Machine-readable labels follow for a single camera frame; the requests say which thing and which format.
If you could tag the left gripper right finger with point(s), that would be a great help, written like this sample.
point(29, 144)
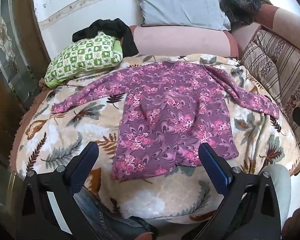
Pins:
point(249, 209)

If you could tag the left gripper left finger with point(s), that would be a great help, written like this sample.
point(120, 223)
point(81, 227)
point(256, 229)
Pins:
point(46, 208)

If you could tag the purple floral long-sleeve shirt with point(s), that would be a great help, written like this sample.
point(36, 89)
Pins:
point(171, 108)

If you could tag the person right hand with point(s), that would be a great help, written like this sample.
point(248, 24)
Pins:
point(291, 228)

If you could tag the striped brown floral quilt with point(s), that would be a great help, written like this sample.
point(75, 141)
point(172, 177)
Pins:
point(275, 64)

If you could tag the blue jeans leg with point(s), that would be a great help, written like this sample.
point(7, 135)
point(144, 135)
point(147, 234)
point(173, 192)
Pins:
point(108, 225)

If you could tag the dark furry cushion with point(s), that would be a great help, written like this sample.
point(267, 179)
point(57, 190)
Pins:
point(241, 12)

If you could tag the pink bolster cushion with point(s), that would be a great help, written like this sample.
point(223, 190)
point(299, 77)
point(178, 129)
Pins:
point(182, 41)

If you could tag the wooden glass-panel door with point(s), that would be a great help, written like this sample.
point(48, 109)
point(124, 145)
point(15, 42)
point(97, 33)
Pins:
point(23, 62)

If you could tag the green white patterned pillow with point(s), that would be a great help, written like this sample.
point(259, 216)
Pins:
point(84, 57)

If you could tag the grey pillow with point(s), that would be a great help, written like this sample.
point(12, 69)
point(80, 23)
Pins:
point(189, 13)

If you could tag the black garment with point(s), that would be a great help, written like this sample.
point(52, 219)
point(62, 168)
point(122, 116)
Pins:
point(116, 28)

